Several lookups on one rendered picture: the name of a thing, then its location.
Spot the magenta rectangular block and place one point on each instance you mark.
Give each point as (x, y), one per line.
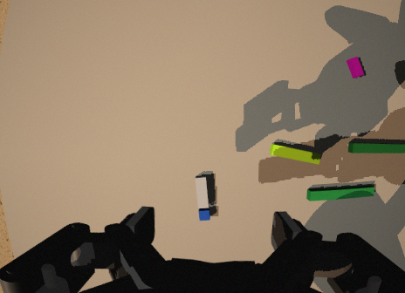
(355, 67)

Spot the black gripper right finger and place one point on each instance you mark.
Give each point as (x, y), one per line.
(296, 259)

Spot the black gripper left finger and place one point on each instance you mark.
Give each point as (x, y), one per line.
(66, 260)

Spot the small blue block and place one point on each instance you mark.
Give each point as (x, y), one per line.
(204, 214)

